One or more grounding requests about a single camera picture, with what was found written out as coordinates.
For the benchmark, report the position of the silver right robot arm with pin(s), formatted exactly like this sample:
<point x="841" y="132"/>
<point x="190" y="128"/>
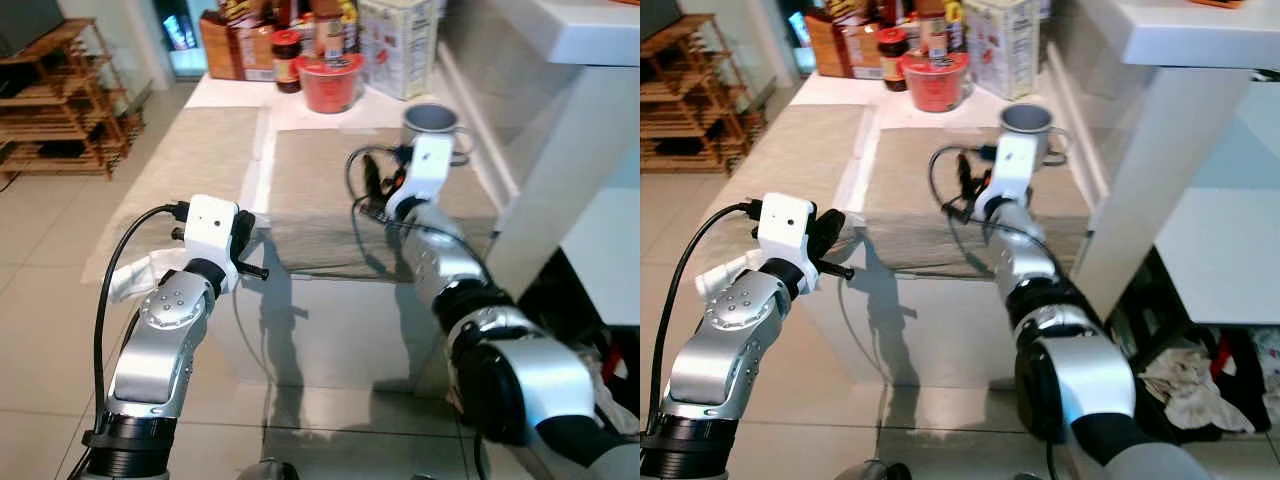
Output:
<point x="1030" y="255"/>
<point x="440" y="255"/>

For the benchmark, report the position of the brown food packet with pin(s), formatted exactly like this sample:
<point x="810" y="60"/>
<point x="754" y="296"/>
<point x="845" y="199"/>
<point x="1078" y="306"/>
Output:
<point x="835" y="50"/>
<point x="225" y="50"/>

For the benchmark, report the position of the orange and black object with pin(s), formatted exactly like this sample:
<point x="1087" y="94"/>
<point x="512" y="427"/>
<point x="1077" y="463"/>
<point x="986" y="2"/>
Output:
<point x="1215" y="3"/>

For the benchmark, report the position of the brown glass jar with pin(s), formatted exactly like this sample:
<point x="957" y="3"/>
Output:
<point x="330" y="40"/>
<point x="934" y="38"/>

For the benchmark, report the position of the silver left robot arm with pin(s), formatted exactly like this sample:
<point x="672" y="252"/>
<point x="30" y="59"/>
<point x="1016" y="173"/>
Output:
<point x="150" y="365"/>
<point x="715" y="370"/>

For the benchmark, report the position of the black laundry bag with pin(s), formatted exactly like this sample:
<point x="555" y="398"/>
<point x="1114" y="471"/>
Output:
<point x="632" y="340"/>
<point x="1245" y="390"/>

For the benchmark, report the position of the white crumpled cloth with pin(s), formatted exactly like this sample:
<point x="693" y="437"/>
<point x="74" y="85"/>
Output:
<point x="1190" y="390"/>
<point x="605" y="375"/>

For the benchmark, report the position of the colourful snack bag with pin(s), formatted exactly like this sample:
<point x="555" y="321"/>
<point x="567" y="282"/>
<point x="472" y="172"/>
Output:
<point x="240" y="12"/>
<point x="850" y="10"/>

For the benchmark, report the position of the white printed carton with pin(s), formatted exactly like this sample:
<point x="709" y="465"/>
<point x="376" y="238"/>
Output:
<point x="1000" y="45"/>
<point x="395" y="45"/>

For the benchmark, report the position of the white low counter cabinet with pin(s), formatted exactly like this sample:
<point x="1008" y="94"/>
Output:
<point x="230" y="95"/>
<point x="830" y="92"/>

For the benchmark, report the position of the dark sauce jar red lid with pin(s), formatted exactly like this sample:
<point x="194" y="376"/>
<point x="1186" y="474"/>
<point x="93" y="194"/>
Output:
<point x="287" y="65"/>
<point x="893" y="63"/>

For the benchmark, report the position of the white raised bar counter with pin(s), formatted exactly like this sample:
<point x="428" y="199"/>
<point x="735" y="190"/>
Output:
<point x="570" y="130"/>
<point x="1150" y="130"/>

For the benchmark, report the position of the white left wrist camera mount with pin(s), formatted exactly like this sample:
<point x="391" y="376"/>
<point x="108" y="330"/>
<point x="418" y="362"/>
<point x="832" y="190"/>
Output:
<point x="782" y="222"/>
<point x="208" y="225"/>

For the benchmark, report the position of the wooden slatted rack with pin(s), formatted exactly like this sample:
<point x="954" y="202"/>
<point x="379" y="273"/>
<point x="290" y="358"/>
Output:
<point x="60" y="110"/>
<point x="690" y="105"/>

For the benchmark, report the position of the grey ceramic mug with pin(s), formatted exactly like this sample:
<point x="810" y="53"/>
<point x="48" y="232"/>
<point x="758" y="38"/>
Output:
<point x="1030" y="118"/>
<point x="440" y="118"/>

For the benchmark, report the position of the black monitor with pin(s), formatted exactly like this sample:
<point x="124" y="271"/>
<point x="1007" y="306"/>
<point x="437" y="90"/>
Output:
<point x="25" y="22"/>
<point x="658" y="15"/>

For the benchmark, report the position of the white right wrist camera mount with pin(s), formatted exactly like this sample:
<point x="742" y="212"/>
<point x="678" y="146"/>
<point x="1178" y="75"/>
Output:
<point x="1015" y="165"/>
<point x="430" y="165"/>

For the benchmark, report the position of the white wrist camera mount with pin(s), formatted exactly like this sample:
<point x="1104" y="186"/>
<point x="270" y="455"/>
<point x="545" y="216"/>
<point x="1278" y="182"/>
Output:
<point x="430" y="165"/>
<point x="208" y="225"/>
<point x="782" y="222"/>
<point x="1015" y="165"/>

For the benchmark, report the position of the beige woven place mat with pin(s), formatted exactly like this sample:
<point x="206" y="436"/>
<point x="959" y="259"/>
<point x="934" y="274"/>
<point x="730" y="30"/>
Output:
<point x="190" y="160"/>
<point x="310" y="200"/>
<point x="905" y="200"/>
<point x="800" y="160"/>

